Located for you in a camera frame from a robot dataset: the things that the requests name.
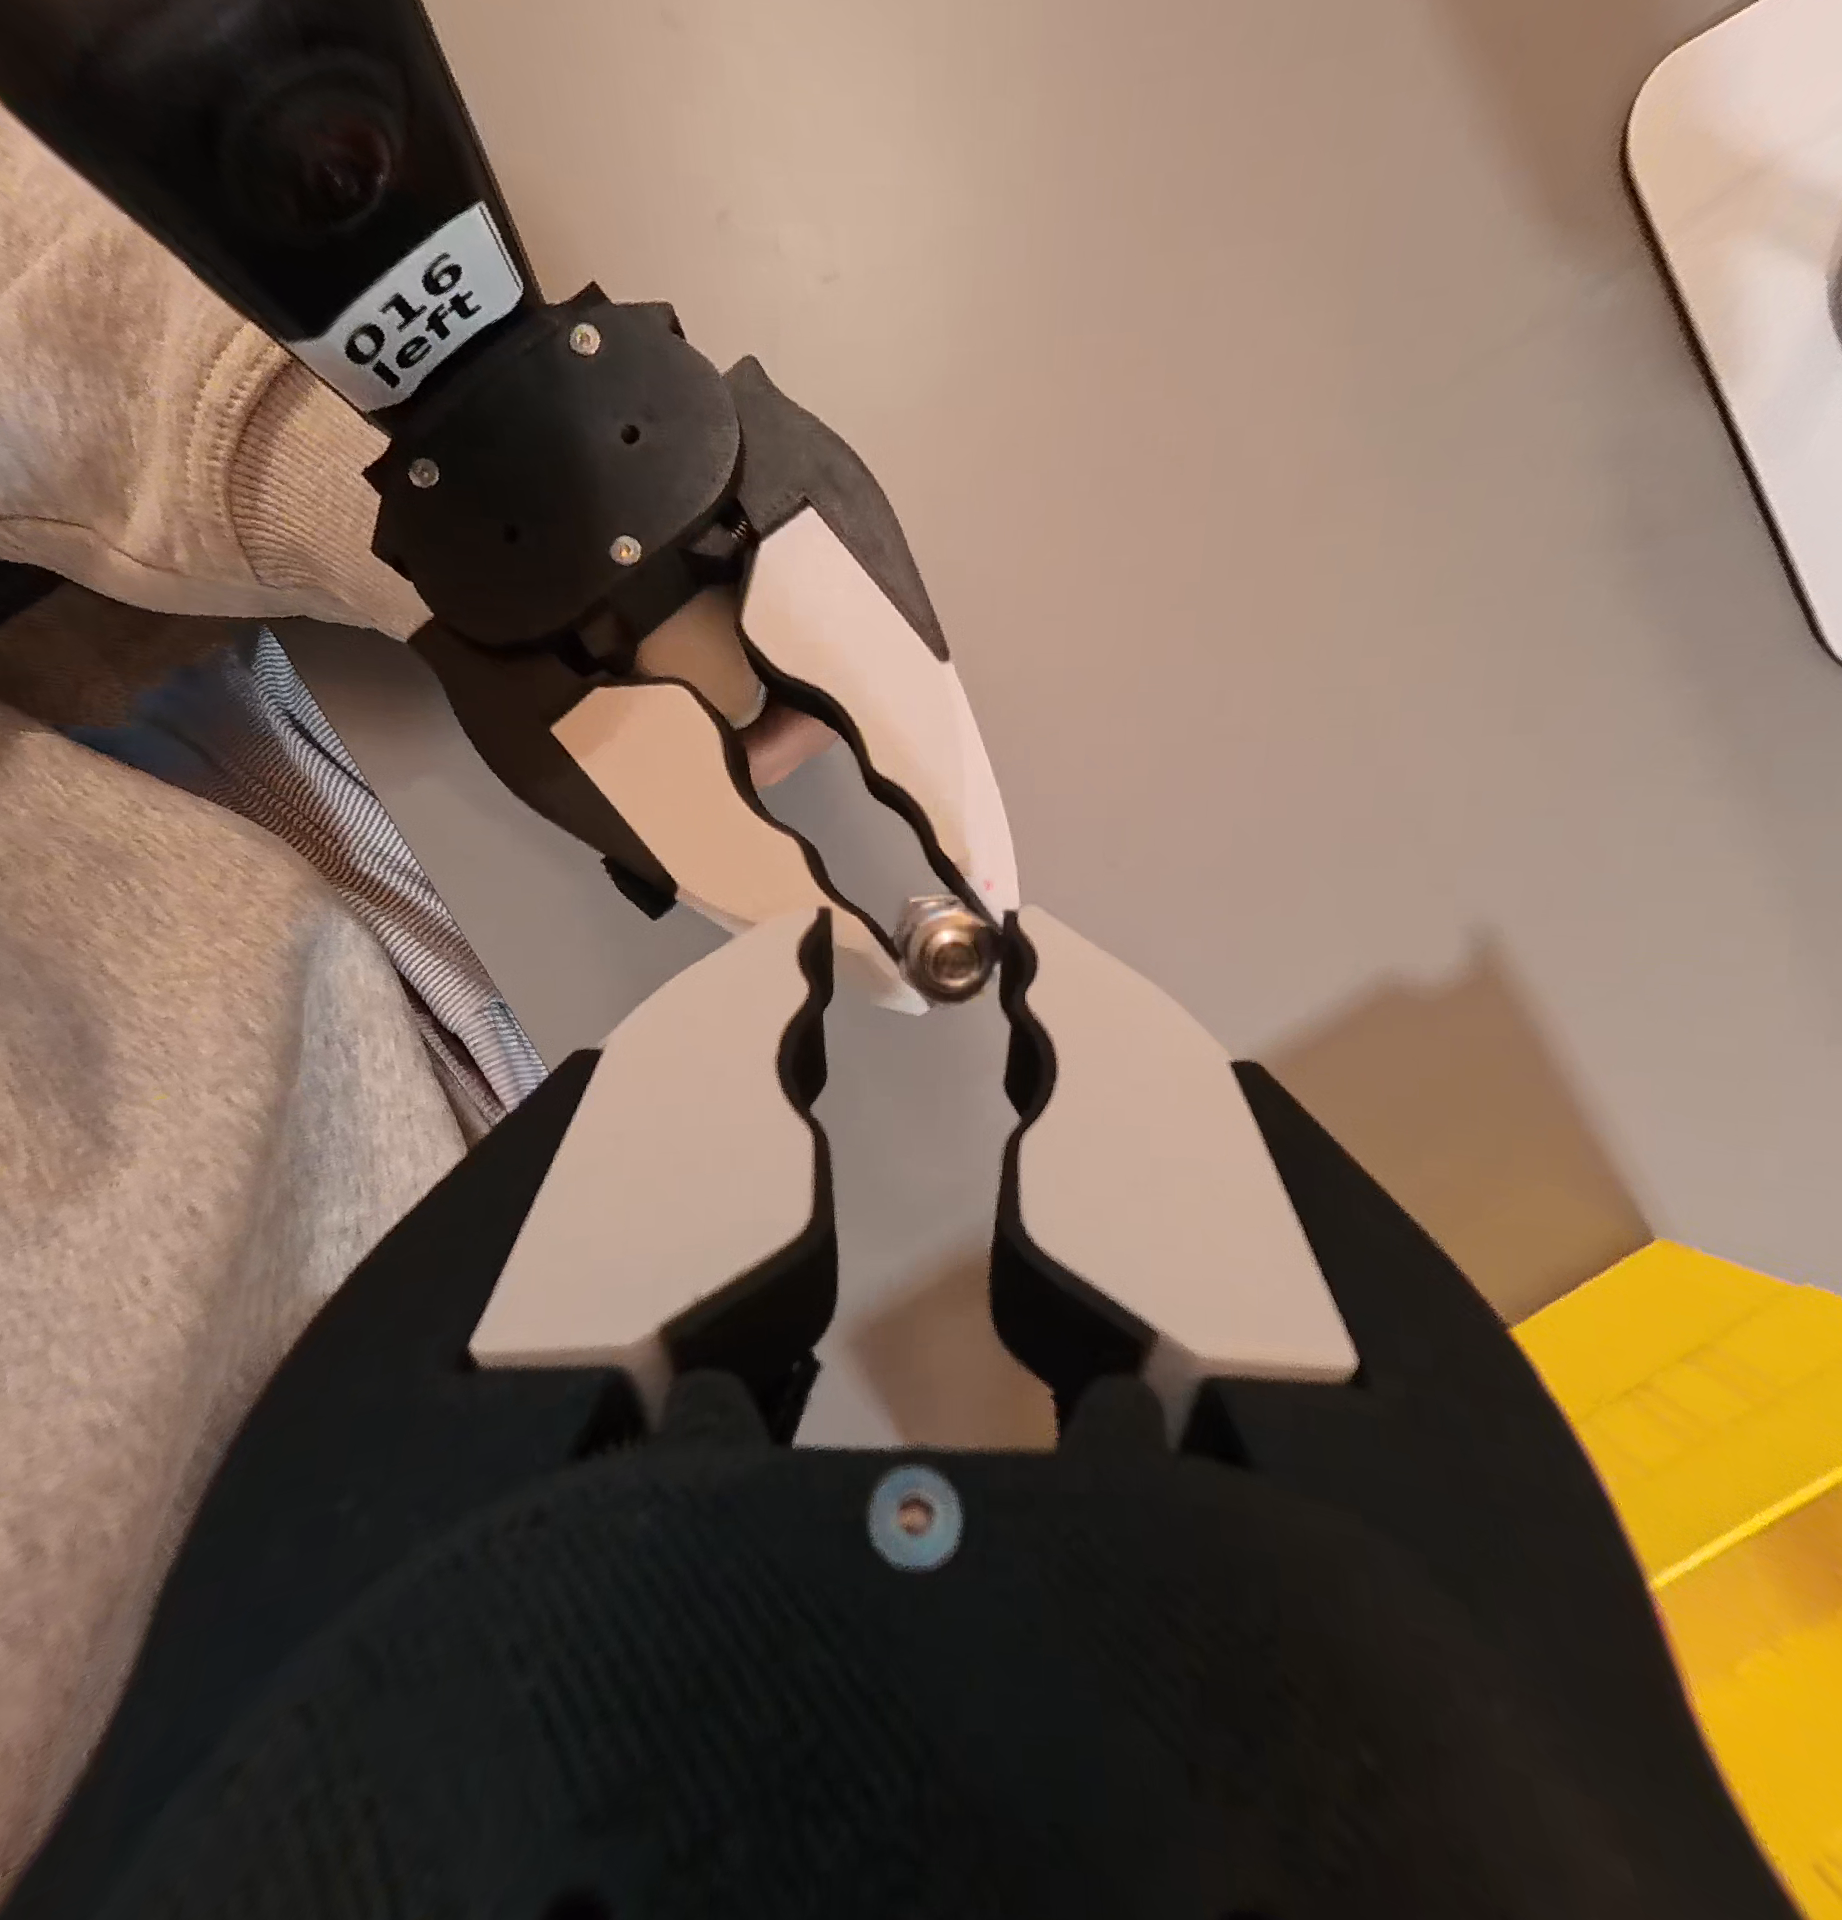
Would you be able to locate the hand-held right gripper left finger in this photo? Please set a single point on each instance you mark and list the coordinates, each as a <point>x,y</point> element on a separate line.
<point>666,1170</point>

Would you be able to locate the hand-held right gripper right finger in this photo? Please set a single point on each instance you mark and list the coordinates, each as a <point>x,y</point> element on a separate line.
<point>1161,1186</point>

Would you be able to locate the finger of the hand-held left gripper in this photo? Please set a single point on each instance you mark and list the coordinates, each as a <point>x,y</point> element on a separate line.
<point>666,795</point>
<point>897,676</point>

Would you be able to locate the silver bolt with nut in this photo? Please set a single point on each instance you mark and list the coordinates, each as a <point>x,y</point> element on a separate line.
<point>947,952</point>

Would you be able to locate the person's left forearm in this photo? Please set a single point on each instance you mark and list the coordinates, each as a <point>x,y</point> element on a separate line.
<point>111,376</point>

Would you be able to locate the grey desk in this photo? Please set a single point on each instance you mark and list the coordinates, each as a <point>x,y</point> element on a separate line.
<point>1311,451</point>

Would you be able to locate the person's left hand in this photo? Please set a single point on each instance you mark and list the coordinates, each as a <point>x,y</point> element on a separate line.
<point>787,745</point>

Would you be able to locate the striped shirt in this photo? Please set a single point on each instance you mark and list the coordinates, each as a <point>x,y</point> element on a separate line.
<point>352,840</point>

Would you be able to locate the person's grey sweatshirt torso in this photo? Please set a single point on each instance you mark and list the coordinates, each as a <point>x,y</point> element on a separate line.
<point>142,1125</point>

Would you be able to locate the yellow plastic bin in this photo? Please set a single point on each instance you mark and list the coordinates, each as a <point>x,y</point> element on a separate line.
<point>1761,1500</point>

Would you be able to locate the white rounded tray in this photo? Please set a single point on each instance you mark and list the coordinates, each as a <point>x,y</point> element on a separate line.
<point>1746,300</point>

